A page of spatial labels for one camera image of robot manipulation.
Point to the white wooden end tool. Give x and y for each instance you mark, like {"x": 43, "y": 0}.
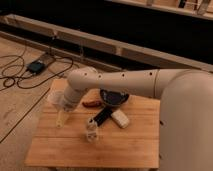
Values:
{"x": 62, "y": 117}

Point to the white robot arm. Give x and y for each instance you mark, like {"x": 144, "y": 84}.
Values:
{"x": 186, "y": 109}

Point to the white paper cup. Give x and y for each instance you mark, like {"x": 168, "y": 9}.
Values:
{"x": 54, "y": 98}

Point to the brown sausage toy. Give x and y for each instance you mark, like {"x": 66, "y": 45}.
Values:
{"x": 92, "y": 104}

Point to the black rectangular remote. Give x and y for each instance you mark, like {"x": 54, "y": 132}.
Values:
{"x": 103, "y": 115}

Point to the black power adapter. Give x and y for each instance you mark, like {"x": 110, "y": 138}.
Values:
{"x": 35, "y": 67}

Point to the dark bowl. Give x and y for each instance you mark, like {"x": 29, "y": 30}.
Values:
{"x": 113, "y": 99}

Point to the white rectangular block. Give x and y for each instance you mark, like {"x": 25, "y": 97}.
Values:
{"x": 120, "y": 118}

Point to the long wooden shelf frame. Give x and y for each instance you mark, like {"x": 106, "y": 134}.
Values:
{"x": 114, "y": 47}

